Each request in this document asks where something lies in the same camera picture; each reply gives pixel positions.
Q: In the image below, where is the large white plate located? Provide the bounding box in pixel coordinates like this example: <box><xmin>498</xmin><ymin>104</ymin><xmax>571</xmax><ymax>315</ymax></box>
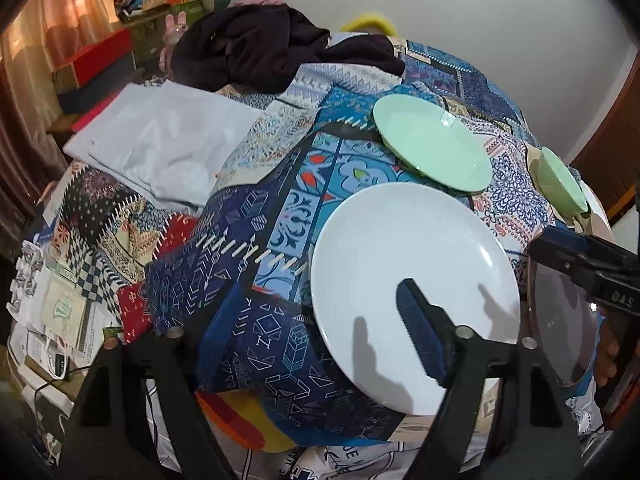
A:
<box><xmin>310</xmin><ymin>182</ymin><xmax>521</xmax><ymax>417</ymax></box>

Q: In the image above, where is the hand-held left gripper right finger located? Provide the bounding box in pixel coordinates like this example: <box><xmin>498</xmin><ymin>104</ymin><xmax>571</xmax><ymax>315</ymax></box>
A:
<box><xmin>396</xmin><ymin>278</ymin><xmax>586</xmax><ymax>480</ymax></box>

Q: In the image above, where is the orange curtain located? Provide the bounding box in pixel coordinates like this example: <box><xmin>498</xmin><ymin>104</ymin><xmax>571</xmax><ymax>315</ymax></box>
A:
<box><xmin>0</xmin><ymin>0</ymin><xmax>116</xmax><ymax>241</ymax></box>

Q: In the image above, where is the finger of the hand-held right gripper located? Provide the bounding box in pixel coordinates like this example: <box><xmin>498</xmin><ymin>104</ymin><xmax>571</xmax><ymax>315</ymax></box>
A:
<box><xmin>528</xmin><ymin>226</ymin><xmax>601</xmax><ymax>291</ymax></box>

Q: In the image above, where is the grey folded cloth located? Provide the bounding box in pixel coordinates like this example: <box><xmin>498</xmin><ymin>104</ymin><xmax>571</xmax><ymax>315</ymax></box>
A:
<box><xmin>63</xmin><ymin>81</ymin><xmax>263</xmax><ymax>211</ymax></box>

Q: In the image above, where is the green plate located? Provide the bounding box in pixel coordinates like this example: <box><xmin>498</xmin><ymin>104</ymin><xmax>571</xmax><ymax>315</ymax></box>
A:
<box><xmin>372</xmin><ymin>94</ymin><xmax>493</xmax><ymax>193</ymax></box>

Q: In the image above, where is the red box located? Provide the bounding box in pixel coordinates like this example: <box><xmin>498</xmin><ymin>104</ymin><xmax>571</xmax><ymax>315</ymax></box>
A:
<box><xmin>52</xmin><ymin>27</ymin><xmax>133</xmax><ymax>86</ymax></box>

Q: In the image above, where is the brown wooden door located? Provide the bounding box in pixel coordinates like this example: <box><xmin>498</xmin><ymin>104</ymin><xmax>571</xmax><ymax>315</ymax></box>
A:
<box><xmin>570</xmin><ymin>50</ymin><xmax>640</xmax><ymax>211</ymax></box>

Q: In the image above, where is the brown glass plate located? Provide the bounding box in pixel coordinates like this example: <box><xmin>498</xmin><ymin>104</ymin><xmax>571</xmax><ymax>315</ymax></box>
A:
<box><xmin>527</xmin><ymin>255</ymin><xmax>601</xmax><ymax>388</ymax></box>

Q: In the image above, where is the dark cloth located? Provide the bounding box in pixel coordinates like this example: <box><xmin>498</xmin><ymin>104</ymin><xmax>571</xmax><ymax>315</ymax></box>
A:
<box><xmin>172</xmin><ymin>4</ymin><xmax>406</xmax><ymax>95</ymax></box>

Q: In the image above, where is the person's right hand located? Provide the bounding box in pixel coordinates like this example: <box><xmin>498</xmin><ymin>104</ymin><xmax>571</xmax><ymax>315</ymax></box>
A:
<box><xmin>595</xmin><ymin>320</ymin><xmax>621</xmax><ymax>388</ymax></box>

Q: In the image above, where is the green bowl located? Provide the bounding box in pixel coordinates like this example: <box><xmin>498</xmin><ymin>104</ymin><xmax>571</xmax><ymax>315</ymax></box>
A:
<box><xmin>535</xmin><ymin>146</ymin><xmax>590</xmax><ymax>216</ymax></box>

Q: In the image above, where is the orange and yellow cushion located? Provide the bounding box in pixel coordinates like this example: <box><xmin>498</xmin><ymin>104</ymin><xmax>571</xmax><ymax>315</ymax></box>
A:
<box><xmin>195</xmin><ymin>390</ymin><xmax>296</xmax><ymax>453</ymax></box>

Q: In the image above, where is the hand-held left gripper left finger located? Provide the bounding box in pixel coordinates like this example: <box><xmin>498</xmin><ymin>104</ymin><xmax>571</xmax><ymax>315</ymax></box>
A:
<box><xmin>57</xmin><ymin>282</ymin><xmax>251</xmax><ymax>480</ymax></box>

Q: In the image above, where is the green box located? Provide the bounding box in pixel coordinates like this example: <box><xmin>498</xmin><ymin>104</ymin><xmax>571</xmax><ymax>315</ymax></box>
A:
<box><xmin>120</xmin><ymin>0</ymin><xmax>203</xmax><ymax>63</ymax></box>

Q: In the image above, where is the pink plush toy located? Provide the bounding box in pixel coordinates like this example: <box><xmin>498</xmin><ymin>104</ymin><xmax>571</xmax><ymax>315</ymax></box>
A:
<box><xmin>165</xmin><ymin>12</ymin><xmax>191</xmax><ymax>47</ymax></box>

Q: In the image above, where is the blue patchwork blanket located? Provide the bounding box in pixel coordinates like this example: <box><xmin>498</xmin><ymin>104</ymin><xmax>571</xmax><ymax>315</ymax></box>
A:
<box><xmin>10</xmin><ymin>30</ymin><xmax>616</xmax><ymax>480</ymax></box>

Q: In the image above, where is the pile of white papers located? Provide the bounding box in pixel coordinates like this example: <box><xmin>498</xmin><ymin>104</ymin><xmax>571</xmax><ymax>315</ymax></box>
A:
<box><xmin>7</xmin><ymin>240</ymin><xmax>116</xmax><ymax>366</ymax></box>

